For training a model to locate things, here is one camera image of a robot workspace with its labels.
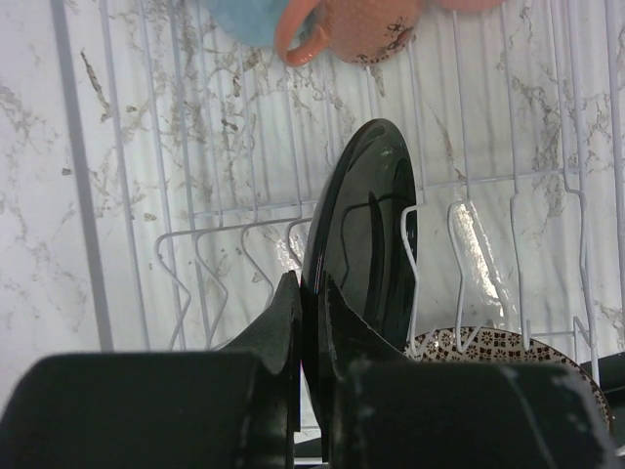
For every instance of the small orange mug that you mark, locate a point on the small orange mug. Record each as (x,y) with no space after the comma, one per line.
(356,32)

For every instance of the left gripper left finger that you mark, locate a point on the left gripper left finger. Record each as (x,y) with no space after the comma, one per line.
(237,407)

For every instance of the patterned bowl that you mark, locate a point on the patterned bowl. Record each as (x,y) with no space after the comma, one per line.
(487,344)

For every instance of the black plate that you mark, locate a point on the black plate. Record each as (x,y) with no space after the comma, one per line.
(355,237)

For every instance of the tall pink cup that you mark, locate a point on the tall pink cup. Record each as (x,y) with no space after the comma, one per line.
(469,6)

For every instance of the blue mug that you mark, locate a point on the blue mug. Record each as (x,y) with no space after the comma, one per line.
(250,22)

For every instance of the white wire dish rack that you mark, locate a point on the white wire dish rack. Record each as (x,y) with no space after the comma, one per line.
(199,162)

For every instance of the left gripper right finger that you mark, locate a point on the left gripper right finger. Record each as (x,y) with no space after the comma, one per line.
(392,412)

